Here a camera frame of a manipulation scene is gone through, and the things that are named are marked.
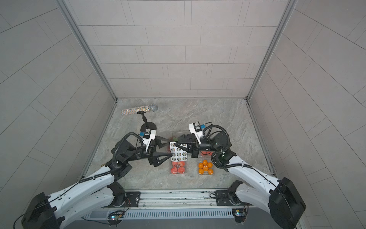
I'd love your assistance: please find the black microphone stand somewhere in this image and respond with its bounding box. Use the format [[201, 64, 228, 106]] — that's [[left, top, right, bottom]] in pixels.
[[137, 111, 157, 133]]

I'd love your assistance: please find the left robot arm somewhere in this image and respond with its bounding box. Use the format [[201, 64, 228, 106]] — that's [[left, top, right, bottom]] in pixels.
[[19, 132, 171, 229]]

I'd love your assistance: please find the circuit board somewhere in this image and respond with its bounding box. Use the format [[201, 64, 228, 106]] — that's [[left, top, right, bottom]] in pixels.
[[232, 208, 248, 223], [107, 211, 125, 226]]

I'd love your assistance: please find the glitter microphone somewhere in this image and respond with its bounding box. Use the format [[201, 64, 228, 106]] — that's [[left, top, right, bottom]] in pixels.
[[121, 104, 158, 115]]

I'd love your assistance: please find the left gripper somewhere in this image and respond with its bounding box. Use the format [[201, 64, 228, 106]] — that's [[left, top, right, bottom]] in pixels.
[[124, 137, 172, 169]]

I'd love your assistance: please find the right circuit board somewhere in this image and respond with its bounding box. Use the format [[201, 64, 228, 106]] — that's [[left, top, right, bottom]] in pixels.
[[232, 208, 248, 223]]

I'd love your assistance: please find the left circuit board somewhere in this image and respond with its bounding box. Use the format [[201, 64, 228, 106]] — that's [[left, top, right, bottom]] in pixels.
[[107, 211, 125, 226]]

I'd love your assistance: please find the far tomato box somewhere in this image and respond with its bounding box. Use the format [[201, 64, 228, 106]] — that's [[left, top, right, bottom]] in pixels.
[[200, 151, 213, 156]]

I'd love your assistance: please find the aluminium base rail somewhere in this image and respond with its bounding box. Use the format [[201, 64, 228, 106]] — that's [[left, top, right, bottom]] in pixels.
[[82, 187, 295, 211]]

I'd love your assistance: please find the fruit sticker sheet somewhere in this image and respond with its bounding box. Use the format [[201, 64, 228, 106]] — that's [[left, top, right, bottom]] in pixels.
[[170, 142, 188, 162]]

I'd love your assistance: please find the clear grape box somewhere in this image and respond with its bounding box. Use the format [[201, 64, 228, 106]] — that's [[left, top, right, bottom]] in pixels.
[[166, 131, 190, 142]]

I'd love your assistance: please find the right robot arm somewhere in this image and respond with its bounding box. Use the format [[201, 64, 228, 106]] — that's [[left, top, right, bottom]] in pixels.
[[173, 131, 307, 229]]

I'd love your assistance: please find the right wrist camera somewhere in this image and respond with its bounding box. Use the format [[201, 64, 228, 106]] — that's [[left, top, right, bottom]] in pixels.
[[189, 122, 205, 144]]

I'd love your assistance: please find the orange fruit box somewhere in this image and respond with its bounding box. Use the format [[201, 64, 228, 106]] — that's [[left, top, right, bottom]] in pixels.
[[197, 159, 214, 176]]

